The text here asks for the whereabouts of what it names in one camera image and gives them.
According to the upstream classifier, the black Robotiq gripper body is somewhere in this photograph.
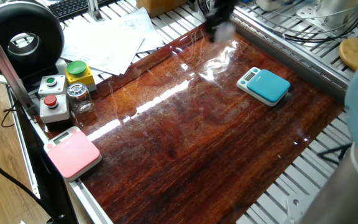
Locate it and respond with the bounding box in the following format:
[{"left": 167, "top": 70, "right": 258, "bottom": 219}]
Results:
[{"left": 204, "top": 0, "right": 239, "bottom": 30}]

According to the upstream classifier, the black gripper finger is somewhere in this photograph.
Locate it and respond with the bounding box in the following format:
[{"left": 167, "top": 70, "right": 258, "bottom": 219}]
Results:
[{"left": 205, "top": 26, "right": 217, "bottom": 43}]

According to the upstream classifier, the blue and white kitchen scale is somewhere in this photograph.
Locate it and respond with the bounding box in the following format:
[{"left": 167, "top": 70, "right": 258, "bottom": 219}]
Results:
[{"left": 236, "top": 67, "right": 291, "bottom": 107}]

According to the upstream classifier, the pink kitchen scale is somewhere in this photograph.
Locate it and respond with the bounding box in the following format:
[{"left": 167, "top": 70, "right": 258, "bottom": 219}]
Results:
[{"left": 44, "top": 126, "right": 103, "bottom": 183}]

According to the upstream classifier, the white plastic object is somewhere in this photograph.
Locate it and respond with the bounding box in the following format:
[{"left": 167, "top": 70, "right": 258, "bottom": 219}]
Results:
[{"left": 255, "top": 0, "right": 279, "bottom": 12}]

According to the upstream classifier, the cardboard box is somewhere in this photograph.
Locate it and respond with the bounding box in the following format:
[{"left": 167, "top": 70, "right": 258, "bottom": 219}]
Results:
[{"left": 135, "top": 0, "right": 189, "bottom": 18}]

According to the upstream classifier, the white paper sheet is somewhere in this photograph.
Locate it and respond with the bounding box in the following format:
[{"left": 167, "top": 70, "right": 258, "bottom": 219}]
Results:
[
  {"left": 60, "top": 18, "right": 145, "bottom": 76},
  {"left": 116, "top": 6, "right": 165, "bottom": 54}
]

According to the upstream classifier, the silver metal stand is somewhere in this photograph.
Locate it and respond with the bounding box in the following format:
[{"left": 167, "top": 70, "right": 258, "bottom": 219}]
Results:
[{"left": 87, "top": 0, "right": 104, "bottom": 22}]

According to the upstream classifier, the yellow box with green button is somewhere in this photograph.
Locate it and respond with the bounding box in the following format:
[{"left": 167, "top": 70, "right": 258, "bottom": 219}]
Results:
[{"left": 65, "top": 60, "right": 98, "bottom": 93}]

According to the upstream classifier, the round wooden board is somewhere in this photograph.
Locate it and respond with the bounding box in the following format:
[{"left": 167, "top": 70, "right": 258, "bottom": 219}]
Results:
[{"left": 338, "top": 34, "right": 358, "bottom": 72}]

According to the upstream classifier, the black keyboard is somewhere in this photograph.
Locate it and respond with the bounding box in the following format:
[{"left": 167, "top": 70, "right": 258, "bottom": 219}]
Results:
[{"left": 47, "top": 0, "right": 114, "bottom": 21}]

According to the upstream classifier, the glass jar with metal lid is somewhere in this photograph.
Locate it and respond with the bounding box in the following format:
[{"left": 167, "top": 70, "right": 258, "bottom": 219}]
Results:
[{"left": 67, "top": 82, "right": 93, "bottom": 113}]

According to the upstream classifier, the grey box small green button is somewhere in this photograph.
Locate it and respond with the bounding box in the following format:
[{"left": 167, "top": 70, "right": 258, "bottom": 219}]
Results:
[{"left": 38, "top": 74, "right": 69, "bottom": 98}]

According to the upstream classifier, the grey box with red button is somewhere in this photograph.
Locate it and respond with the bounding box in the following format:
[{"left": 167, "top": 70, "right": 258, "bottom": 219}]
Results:
[{"left": 39, "top": 94, "right": 71, "bottom": 124}]

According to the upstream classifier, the black flat panel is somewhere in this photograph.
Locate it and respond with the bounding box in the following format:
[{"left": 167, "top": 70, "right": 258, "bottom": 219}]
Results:
[{"left": 14, "top": 102, "right": 79, "bottom": 224}]

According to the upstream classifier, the black cable bundle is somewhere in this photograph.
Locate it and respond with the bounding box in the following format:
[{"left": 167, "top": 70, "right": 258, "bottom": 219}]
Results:
[{"left": 237, "top": 1, "right": 358, "bottom": 44}]

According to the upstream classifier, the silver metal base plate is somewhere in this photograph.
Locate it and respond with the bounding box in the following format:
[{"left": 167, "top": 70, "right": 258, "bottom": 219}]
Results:
[{"left": 296, "top": 0, "right": 358, "bottom": 32}]

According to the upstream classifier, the aluminium frame rail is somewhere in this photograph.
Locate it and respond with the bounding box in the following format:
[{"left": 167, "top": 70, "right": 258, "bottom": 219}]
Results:
[{"left": 7, "top": 86, "right": 114, "bottom": 224}]

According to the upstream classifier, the aluminium frame post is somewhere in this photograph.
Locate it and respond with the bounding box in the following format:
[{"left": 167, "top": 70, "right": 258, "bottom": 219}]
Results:
[{"left": 0, "top": 12, "right": 40, "bottom": 116}]

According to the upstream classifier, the thin black cable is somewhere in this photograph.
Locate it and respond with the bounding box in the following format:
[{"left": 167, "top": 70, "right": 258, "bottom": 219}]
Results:
[{"left": 0, "top": 147, "right": 54, "bottom": 218}]

